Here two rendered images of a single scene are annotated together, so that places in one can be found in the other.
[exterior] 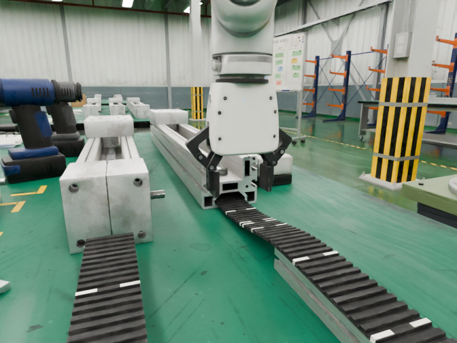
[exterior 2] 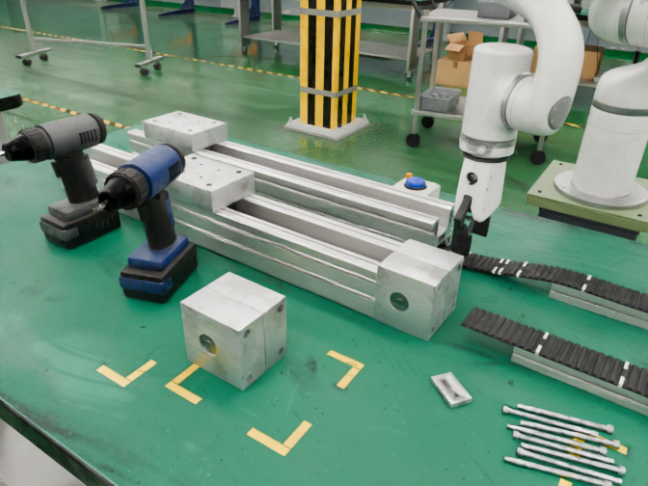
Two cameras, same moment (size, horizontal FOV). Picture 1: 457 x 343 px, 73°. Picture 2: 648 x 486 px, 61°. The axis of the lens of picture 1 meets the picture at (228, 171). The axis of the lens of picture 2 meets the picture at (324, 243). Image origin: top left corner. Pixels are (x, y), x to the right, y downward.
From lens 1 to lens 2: 0.75 m
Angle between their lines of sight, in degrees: 37
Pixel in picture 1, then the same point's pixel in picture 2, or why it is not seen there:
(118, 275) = (530, 335)
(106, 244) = (483, 321)
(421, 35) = not seen: outside the picture
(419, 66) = not seen: outside the picture
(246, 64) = (510, 148)
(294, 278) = (574, 298)
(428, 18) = not seen: outside the picture
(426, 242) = (585, 246)
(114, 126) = (238, 187)
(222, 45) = (495, 135)
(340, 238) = (546, 259)
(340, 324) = (621, 314)
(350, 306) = (634, 303)
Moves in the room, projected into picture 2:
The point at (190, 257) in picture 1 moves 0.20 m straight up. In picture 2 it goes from (498, 310) to (524, 192)
